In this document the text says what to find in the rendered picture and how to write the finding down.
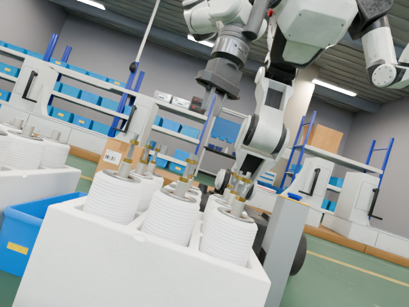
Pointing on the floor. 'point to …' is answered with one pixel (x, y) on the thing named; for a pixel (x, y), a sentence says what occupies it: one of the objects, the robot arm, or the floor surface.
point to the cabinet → (268, 177)
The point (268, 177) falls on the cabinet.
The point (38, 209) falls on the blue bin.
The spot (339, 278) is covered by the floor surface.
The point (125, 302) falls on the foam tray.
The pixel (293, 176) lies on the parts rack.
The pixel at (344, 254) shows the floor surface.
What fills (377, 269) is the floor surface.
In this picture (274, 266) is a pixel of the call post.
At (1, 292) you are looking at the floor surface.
